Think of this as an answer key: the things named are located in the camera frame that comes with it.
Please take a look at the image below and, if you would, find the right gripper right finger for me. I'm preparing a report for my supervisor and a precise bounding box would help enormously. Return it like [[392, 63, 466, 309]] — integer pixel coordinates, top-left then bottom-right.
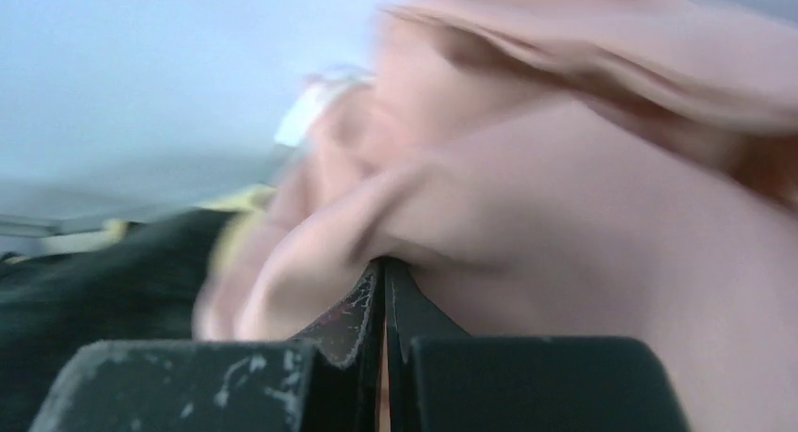
[[383, 259, 689, 432]]

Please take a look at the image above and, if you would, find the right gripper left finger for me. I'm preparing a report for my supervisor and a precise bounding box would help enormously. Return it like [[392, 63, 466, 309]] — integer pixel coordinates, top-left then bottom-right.
[[32, 264, 382, 432]]

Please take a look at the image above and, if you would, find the pink cloth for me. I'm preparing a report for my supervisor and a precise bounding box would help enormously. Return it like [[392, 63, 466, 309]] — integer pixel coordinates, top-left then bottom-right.
[[193, 0, 797, 431]]

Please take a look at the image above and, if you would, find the black floral pillow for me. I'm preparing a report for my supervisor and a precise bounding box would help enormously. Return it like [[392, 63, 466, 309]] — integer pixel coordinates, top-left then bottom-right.
[[1, 185, 273, 431]]

